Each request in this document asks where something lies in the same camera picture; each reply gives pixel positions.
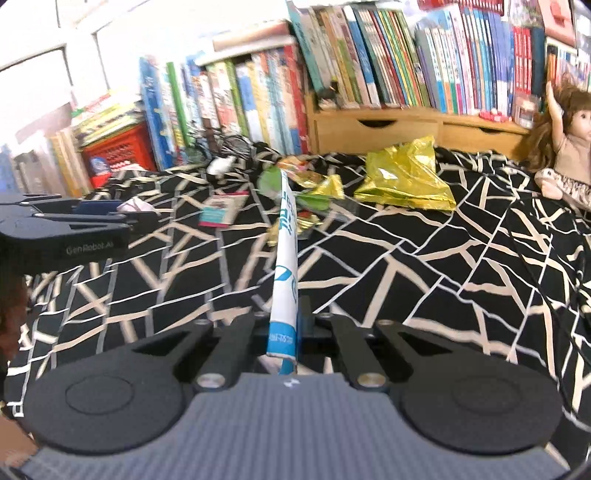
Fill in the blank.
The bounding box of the white paper wad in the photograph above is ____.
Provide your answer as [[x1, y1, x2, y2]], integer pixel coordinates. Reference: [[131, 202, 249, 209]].
[[206, 155, 236, 175]]

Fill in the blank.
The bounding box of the row of leaning thin books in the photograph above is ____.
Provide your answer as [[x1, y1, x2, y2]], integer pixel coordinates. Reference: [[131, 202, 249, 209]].
[[0, 128, 91, 200]]

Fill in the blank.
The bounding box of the row of books on shelf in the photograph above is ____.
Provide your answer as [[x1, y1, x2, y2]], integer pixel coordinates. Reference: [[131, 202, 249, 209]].
[[286, 0, 591, 126]]

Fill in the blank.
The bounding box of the brown-haired doll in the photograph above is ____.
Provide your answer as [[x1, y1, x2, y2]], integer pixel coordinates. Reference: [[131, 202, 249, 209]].
[[514, 80, 591, 212]]

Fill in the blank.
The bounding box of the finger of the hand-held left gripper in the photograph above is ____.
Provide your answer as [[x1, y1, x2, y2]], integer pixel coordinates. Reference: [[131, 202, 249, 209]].
[[0, 194, 128, 217], [68, 212, 156, 234]]

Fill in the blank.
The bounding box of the wooden shelf with drawers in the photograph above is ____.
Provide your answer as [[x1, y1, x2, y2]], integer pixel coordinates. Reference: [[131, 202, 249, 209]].
[[305, 90, 532, 160]]

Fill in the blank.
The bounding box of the colourful candy wrapper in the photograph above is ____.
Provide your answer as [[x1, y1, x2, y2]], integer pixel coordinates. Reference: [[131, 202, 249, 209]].
[[276, 155, 320, 175]]

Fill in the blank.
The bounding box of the teal pink card packet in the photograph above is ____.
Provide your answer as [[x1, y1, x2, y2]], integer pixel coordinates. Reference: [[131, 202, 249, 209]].
[[198, 194, 248, 228]]

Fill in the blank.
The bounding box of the black patterned blanket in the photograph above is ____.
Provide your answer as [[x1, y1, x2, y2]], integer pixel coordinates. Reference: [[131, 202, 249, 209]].
[[0, 147, 591, 462]]

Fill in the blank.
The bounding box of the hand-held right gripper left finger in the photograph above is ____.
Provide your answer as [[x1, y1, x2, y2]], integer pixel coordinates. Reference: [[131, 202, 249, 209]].
[[131, 316, 278, 393]]

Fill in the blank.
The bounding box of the green wrapper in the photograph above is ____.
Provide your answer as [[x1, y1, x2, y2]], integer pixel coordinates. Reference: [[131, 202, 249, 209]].
[[257, 167, 282, 197], [295, 194, 331, 211]]

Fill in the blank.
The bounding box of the gold shiny wrapper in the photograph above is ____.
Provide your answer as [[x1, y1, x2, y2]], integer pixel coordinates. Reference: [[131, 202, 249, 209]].
[[269, 213, 320, 246]]

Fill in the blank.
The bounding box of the large yellow foil bag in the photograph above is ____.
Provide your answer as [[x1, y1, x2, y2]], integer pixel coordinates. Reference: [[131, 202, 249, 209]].
[[353, 135, 458, 212]]

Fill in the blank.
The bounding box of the white tissue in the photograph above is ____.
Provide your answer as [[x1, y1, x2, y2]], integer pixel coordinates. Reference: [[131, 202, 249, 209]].
[[117, 197, 156, 214]]

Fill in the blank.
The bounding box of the long white blue packet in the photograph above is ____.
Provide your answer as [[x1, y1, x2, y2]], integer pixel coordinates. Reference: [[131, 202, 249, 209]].
[[264, 168, 300, 376]]

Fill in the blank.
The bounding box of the large white flat book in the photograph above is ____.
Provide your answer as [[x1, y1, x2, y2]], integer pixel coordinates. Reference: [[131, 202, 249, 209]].
[[211, 20, 297, 54]]

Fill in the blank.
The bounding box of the row of tall upright books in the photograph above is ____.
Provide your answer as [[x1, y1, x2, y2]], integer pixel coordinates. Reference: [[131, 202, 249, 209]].
[[139, 43, 310, 170]]

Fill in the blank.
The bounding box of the small clear box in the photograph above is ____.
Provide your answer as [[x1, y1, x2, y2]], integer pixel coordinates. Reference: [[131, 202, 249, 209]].
[[512, 93, 539, 128]]

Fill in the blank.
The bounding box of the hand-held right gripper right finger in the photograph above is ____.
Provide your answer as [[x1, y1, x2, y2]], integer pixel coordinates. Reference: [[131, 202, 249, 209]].
[[295, 298, 462, 393]]

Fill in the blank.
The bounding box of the small yellow wrapper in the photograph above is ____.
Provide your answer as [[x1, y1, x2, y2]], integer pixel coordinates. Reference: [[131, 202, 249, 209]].
[[307, 174, 346, 200]]

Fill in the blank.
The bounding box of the black model bicycle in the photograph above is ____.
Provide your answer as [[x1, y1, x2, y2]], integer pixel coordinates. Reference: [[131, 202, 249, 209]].
[[191, 128, 253, 163]]

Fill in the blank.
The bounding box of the red plastic crate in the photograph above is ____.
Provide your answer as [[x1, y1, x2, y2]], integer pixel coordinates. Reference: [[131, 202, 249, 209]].
[[80, 123, 158, 177]]

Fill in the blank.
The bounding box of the stack of flat picture books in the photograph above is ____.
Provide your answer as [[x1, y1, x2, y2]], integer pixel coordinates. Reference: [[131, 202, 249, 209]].
[[69, 89, 147, 148]]

